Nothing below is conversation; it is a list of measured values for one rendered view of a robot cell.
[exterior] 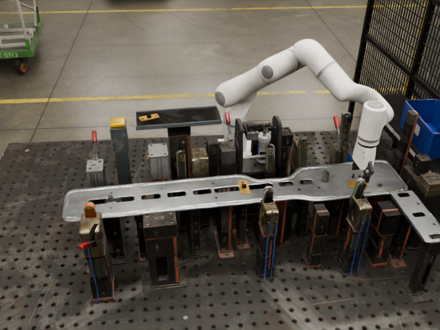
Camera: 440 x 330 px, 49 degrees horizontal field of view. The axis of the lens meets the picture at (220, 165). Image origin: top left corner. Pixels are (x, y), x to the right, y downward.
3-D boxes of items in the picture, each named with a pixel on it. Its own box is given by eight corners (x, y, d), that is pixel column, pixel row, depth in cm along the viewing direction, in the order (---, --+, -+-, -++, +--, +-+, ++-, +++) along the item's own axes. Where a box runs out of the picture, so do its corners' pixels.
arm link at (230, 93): (241, 101, 242) (218, 113, 234) (231, 79, 241) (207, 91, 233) (306, 68, 200) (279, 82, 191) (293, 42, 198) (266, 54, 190)
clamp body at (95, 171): (94, 239, 211) (82, 173, 190) (95, 222, 220) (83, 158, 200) (116, 237, 212) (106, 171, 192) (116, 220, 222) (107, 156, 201)
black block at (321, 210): (308, 274, 196) (316, 220, 180) (300, 255, 205) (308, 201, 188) (326, 271, 197) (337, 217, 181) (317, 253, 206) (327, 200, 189)
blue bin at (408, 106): (425, 159, 206) (433, 133, 199) (398, 124, 231) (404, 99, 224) (461, 158, 208) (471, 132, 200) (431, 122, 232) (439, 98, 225)
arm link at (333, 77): (336, 68, 195) (386, 125, 189) (313, 80, 186) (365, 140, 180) (349, 54, 188) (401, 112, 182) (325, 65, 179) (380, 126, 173)
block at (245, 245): (237, 250, 207) (239, 198, 190) (232, 229, 217) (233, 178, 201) (249, 248, 207) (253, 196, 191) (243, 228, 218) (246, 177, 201)
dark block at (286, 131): (275, 210, 228) (282, 135, 204) (271, 201, 234) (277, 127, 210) (285, 209, 229) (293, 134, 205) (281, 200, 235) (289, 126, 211)
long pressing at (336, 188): (60, 228, 175) (59, 224, 174) (66, 190, 193) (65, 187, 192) (411, 192, 194) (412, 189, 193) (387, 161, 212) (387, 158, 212)
